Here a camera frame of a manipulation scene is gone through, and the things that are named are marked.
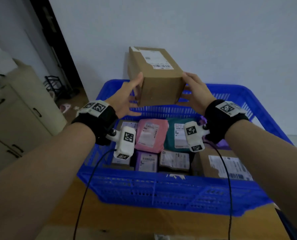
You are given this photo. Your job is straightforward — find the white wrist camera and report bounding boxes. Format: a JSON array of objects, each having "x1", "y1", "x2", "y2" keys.
[
  {"x1": 105, "y1": 126, "x2": 137, "y2": 160},
  {"x1": 183, "y1": 121, "x2": 211, "y2": 152}
]

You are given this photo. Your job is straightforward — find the person's right hand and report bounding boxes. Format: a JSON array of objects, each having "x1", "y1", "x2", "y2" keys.
[{"x1": 177, "y1": 72, "x2": 217, "y2": 116}]

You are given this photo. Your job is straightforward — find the person's left hand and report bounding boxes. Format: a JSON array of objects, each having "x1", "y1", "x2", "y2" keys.
[{"x1": 105, "y1": 72, "x2": 144, "y2": 119}]

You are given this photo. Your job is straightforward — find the person's left forearm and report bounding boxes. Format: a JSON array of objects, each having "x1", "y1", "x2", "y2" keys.
[{"x1": 0, "y1": 122, "x2": 97, "y2": 240}]

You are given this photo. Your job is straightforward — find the black cable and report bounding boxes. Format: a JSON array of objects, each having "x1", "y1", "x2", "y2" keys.
[
  {"x1": 73, "y1": 148, "x2": 118, "y2": 240},
  {"x1": 202, "y1": 141, "x2": 233, "y2": 240}
]

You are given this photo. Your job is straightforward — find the beige cabinet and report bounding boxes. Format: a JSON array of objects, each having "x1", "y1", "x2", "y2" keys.
[{"x1": 0, "y1": 58, "x2": 68, "y2": 181}]

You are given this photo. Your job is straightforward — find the pink slipper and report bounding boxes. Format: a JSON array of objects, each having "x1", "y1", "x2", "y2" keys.
[{"x1": 59, "y1": 103, "x2": 72, "y2": 114}]

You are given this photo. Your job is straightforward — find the person's right forearm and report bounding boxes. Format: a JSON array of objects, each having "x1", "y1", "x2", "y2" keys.
[{"x1": 224, "y1": 119, "x2": 297, "y2": 238}]

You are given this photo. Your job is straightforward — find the pink parcel bag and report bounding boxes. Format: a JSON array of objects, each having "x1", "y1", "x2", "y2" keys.
[{"x1": 134, "y1": 119, "x2": 169, "y2": 154}]

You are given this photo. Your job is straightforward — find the small purple parcel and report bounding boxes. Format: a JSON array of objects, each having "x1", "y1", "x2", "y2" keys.
[{"x1": 134, "y1": 151, "x2": 159, "y2": 173}]

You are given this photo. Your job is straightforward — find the large flat cardboard parcel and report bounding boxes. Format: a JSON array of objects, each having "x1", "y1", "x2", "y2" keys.
[{"x1": 191, "y1": 147, "x2": 254, "y2": 182}]

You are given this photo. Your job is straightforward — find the teal parcel bag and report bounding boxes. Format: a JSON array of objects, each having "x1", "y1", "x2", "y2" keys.
[{"x1": 163, "y1": 118, "x2": 202, "y2": 153}]

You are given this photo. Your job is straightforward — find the dark door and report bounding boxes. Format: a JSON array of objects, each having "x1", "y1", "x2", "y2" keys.
[{"x1": 28, "y1": 0, "x2": 84, "y2": 98}]

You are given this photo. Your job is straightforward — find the small brown parcel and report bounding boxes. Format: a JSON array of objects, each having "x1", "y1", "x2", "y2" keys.
[{"x1": 159, "y1": 149, "x2": 190, "y2": 172}]

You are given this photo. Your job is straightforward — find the blue plastic crate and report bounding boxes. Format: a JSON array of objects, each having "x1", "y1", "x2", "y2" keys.
[{"x1": 77, "y1": 79, "x2": 294, "y2": 217}]

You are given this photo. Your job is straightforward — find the brown cardboard box white label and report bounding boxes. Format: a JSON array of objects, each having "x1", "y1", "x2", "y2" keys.
[{"x1": 127, "y1": 46, "x2": 186, "y2": 107}]

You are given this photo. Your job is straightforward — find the white marker plate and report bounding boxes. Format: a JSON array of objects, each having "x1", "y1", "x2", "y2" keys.
[
  {"x1": 214, "y1": 100, "x2": 247, "y2": 118},
  {"x1": 76, "y1": 100, "x2": 110, "y2": 118}
]

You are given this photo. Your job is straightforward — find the black hand trolley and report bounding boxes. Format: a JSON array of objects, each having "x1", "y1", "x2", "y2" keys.
[{"x1": 43, "y1": 75, "x2": 80, "y2": 100}]

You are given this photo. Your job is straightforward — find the black wrist strap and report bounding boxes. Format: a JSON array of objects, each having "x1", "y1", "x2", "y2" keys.
[
  {"x1": 72, "y1": 104, "x2": 119, "y2": 146},
  {"x1": 204, "y1": 99, "x2": 249, "y2": 144}
]

